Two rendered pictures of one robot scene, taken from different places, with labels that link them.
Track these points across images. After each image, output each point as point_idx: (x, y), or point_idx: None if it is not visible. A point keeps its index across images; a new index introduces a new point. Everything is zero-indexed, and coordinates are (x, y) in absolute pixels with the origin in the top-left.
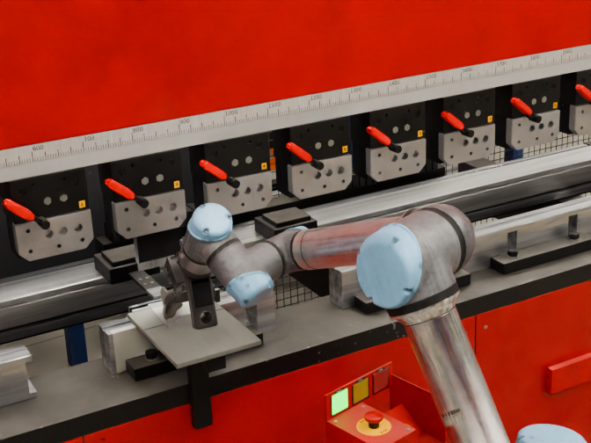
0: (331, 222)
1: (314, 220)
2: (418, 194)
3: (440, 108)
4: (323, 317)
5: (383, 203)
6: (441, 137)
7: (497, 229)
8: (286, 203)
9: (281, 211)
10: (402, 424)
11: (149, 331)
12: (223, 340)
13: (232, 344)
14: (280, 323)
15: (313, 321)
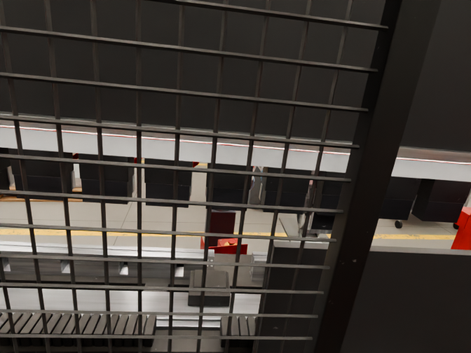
0: (165, 292)
1: (192, 271)
2: (53, 299)
3: (133, 159)
4: (220, 268)
5: (97, 299)
6: (134, 177)
7: (83, 244)
8: (174, 330)
9: (209, 284)
10: (220, 242)
11: (325, 236)
12: (294, 221)
13: (291, 219)
14: (244, 274)
15: (227, 268)
